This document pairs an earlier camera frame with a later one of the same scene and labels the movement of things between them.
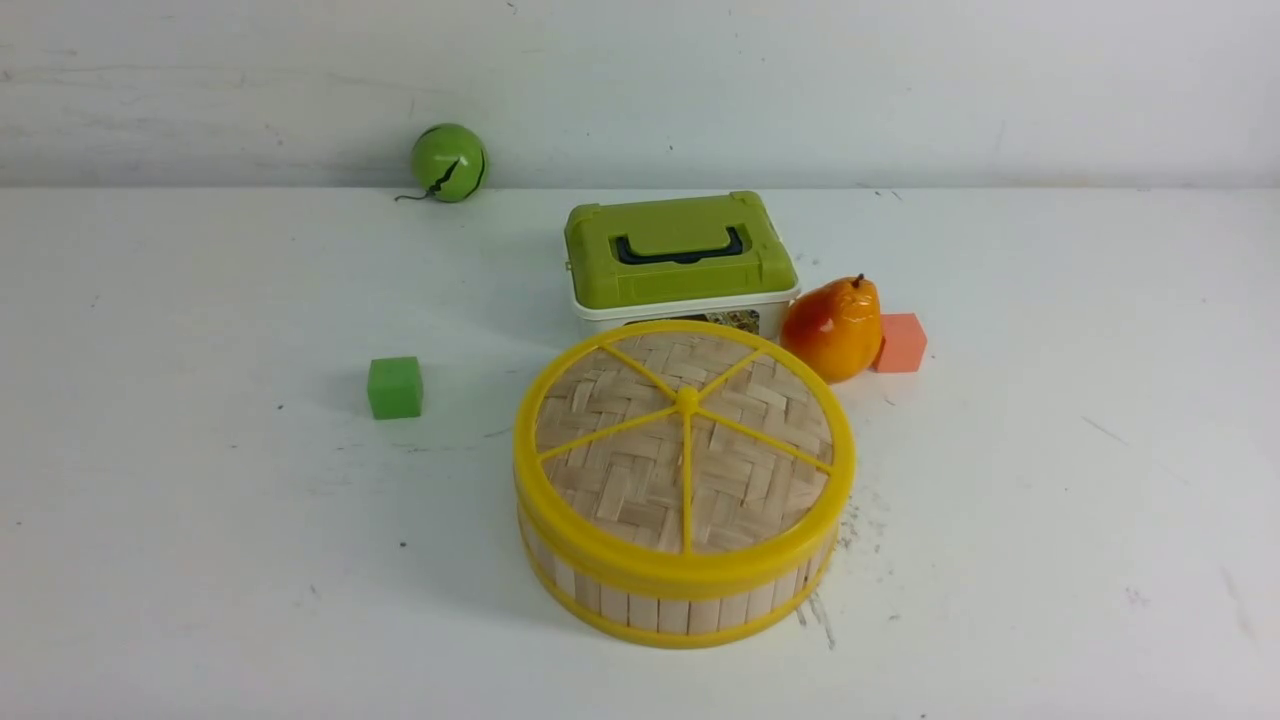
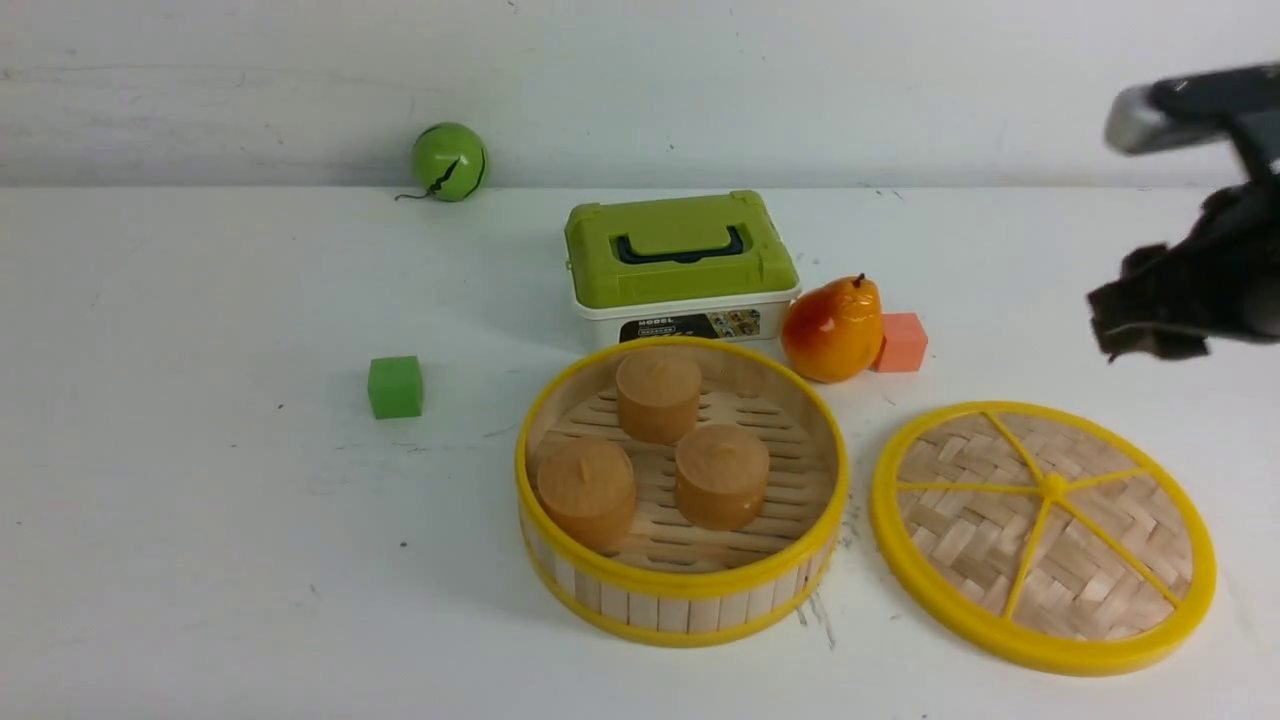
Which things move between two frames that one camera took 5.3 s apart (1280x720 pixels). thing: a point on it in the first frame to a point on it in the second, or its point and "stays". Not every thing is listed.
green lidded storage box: x=716 y=259 stays
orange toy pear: x=835 y=329 stays
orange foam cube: x=902 y=344 stays
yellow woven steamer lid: x=685 y=460 to x=1045 y=537
